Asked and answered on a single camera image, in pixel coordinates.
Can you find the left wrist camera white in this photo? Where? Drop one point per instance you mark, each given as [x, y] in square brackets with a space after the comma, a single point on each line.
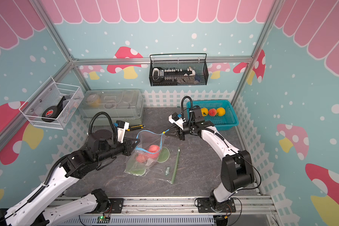
[121, 126]

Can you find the red orange peach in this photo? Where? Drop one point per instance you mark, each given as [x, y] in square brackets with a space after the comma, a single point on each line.
[212, 112]

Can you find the clear acrylic wall bin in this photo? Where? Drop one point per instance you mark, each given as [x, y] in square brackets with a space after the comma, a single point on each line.
[49, 94]

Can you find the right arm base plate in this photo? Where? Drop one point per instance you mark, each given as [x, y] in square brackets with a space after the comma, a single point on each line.
[210, 205]

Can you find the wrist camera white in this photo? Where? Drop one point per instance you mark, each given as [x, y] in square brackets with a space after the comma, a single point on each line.
[177, 119]
[121, 126]

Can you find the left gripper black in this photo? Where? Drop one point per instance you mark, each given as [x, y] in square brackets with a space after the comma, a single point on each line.
[128, 147]

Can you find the small green circuit board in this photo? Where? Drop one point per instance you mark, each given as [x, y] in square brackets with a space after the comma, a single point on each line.
[103, 220]

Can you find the yellow black utility knife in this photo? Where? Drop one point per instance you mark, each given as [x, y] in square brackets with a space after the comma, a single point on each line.
[138, 127]

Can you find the pink peach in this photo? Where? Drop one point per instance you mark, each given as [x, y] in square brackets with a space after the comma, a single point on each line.
[154, 151]
[140, 158]

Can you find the green zipper bag with coasters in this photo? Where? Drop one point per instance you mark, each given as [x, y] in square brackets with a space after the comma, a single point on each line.
[166, 167]

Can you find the black tape roll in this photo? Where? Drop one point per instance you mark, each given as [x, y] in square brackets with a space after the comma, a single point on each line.
[53, 112]

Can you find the yellow peach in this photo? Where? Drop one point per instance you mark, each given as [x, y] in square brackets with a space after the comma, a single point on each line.
[204, 111]
[221, 111]

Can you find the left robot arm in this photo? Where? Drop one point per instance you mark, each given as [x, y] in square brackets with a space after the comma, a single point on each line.
[105, 141]

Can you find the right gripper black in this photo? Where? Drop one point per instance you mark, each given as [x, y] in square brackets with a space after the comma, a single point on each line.
[174, 131]

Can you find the yellow peach right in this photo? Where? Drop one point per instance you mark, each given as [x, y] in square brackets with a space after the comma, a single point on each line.
[221, 111]

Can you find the black wire mesh basket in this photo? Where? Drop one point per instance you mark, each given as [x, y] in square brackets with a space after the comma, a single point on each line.
[198, 61]

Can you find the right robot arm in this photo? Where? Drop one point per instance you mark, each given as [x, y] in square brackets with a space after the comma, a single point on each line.
[237, 170]

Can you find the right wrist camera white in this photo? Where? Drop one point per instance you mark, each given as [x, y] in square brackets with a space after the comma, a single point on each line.
[177, 119]

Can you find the clear blue zip-top bag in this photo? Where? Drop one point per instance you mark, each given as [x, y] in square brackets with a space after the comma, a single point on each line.
[147, 138]

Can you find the yellow peach left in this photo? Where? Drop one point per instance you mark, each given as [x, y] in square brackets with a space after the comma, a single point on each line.
[204, 111]

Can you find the teal plastic basket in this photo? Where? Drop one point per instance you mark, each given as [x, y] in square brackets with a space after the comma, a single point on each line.
[226, 117]

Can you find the translucent green storage box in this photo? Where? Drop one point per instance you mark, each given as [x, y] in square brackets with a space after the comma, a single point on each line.
[121, 104]

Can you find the white black items in basket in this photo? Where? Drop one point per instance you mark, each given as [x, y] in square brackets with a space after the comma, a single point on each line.
[172, 76]

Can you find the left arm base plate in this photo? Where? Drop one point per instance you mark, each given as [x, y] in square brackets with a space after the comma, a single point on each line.
[115, 205]

